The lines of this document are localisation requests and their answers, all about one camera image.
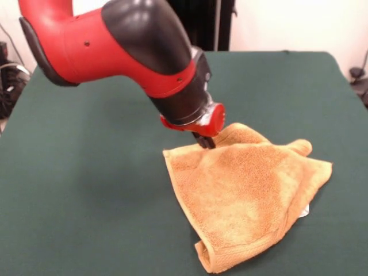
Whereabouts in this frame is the dark green table cloth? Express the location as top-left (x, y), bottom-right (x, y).
top-left (0, 50), bottom-right (368, 276)

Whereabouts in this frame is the black rounded floor base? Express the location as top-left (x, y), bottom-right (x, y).
top-left (0, 59), bottom-right (31, 119)
top-left (349, 67), bottom-right (368, 109)

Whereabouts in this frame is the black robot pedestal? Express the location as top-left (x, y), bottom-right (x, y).
top-left (166, 0), bottom-right (239, 52)

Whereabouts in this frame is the grey cable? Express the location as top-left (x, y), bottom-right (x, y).
top-left (0, 23), bottom-right (32, 76)

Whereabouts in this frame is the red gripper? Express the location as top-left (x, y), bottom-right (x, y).
top-left (159, 102), bottom-right (227, 150)

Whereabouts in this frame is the tan terry towel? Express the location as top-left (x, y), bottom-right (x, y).
top-left (162, 122), bottom-right (334, 274)

